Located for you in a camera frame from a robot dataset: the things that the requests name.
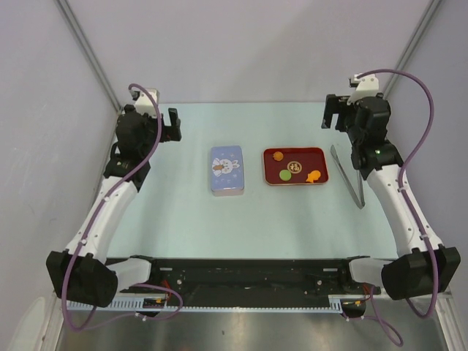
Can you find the silver tin lid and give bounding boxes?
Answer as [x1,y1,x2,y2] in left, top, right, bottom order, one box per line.
[210,146,245,191]

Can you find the lavender cookie tin box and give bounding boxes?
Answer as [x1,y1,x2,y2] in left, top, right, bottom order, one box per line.
[211,189,244,197]

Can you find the metal tongs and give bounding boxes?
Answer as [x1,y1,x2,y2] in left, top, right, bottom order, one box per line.
[330,145,366,209]

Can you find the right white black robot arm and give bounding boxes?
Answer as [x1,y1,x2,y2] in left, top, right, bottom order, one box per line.
[322,93,461,300]

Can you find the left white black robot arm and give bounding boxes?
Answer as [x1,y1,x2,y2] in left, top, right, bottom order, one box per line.
[46,105,182,307]

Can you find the red lacquer tray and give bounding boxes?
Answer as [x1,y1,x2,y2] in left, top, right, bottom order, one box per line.
[263,147,329,186]

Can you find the orange fish cookie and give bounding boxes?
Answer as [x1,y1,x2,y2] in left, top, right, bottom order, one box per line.
[306,170,321,184]

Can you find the orange pumpkin cookie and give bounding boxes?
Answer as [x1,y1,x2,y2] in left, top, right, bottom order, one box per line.
[273,151,284,162]

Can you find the green round cookie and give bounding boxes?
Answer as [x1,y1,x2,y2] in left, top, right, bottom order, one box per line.
[279,169,292,181]

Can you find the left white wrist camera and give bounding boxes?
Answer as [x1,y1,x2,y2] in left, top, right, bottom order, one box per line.
[131,88,159,118]

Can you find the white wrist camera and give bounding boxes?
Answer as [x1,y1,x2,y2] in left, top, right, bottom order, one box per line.
[347,74,380,105]
[131,88,159,118]

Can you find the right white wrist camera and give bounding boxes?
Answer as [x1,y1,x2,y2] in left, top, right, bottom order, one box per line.
[347,74,380,105]

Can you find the aluminium corner post left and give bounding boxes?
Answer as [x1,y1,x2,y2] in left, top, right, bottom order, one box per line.
[54,0,121,113]

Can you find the aluminium corner post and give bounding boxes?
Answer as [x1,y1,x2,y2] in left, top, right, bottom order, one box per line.
[54,0,121,113]
[395,0,445,71]

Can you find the aluminium corner post right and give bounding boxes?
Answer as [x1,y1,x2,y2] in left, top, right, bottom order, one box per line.
[395,0,445,71]

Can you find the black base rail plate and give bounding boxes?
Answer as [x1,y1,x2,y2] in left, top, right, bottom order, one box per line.
[125,258,371,307]

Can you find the white slotted cable duct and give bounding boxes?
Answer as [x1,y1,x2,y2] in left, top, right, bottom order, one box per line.
[67,294,347,314]

